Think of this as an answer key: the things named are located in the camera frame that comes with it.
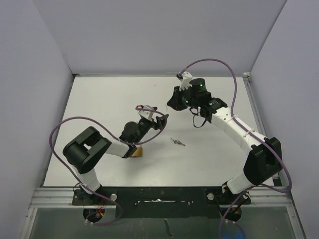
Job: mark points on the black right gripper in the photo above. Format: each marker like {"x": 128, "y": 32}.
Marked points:
{"x": 175, "y": 102}

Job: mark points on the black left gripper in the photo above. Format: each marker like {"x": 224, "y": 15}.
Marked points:
{"x": 159, "y": 124}

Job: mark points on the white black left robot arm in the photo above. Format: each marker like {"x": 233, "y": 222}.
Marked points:
{"x": 86, "y": 149}

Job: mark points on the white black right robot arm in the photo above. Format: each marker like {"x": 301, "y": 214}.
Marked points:
{"x": 263, "y": 154}

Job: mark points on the large brass padlock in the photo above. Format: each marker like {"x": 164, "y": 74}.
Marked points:
{"x": 138, "y": 153}

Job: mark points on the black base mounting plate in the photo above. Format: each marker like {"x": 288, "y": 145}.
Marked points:
{"x": 161, "y": 203}

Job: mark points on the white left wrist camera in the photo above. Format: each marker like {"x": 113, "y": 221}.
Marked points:
{"x": 145, "y": 112}

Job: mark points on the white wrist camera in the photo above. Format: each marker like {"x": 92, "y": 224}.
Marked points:
{"x": 145, "y": 112}
{"x": 185, "y": 79}

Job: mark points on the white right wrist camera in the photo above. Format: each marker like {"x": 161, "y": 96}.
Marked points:
{"x": 185, "y": 79}

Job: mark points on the aluminium right frame rail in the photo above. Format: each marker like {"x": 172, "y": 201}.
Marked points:
{"x": 280, "y": 179}

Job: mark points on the aluminium frame rail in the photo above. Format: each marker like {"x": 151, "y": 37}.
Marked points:
{"x": 51, "y": 215}
{"x": 280, "y": 179}

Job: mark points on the aluminium front frame rail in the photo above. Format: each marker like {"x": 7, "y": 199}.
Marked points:
{"x": 51, "y": 215}

